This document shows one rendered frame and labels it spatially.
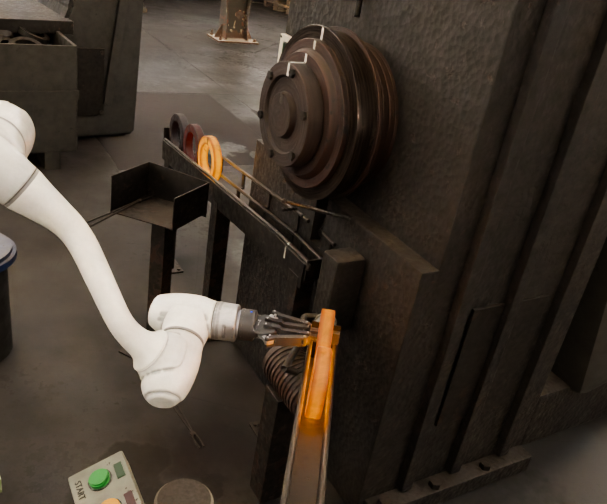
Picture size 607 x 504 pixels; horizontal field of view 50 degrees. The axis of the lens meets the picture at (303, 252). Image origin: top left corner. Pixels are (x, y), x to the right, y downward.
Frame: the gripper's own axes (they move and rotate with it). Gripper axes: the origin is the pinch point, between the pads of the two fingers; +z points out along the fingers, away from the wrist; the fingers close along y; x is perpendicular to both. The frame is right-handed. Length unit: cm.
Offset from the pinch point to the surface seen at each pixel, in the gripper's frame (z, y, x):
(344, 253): 2.4, -31.7, 6.4
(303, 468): -0.7, 34.7, -7.4
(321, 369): 0.2, 19.3, 4.8
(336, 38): -7, -42, 61
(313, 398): -0.6, 22.7, -0.1
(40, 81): -176, -224, -10
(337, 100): -5, -35, 47
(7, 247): -112, -62, -25
